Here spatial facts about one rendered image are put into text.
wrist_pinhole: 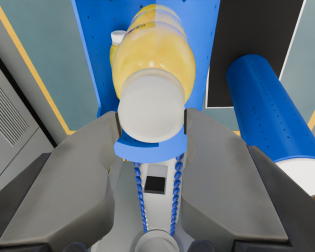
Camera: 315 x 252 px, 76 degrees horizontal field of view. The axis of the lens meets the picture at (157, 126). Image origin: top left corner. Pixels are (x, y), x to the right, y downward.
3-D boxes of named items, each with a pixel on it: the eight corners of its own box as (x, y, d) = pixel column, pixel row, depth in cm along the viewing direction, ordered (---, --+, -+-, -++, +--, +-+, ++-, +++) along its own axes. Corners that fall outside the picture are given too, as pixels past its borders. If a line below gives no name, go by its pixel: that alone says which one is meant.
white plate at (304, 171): (239, 182, 84) (239, 179, 85) (282, 206, 92) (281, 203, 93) (306, 149, 67) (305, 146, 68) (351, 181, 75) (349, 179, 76)
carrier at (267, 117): (217, 76, 149) (244, 96, 157) (237, 179, 85) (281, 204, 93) (249, 45, 131) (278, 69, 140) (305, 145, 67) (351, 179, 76)
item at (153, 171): (148, 167, 103) (143, 195, 92) (148, 162, 101) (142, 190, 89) (167, 169, 102) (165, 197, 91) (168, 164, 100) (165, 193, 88)
